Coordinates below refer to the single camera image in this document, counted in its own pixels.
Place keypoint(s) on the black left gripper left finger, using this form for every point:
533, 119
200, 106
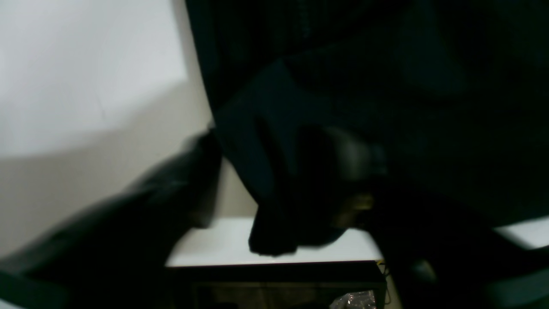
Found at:
113, 254

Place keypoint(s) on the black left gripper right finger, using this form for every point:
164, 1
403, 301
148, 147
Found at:
440, 255

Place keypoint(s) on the black printed T-shirt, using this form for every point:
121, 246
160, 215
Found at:
453, 93

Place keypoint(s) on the black computer case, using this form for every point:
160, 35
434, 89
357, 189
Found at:
317, 285

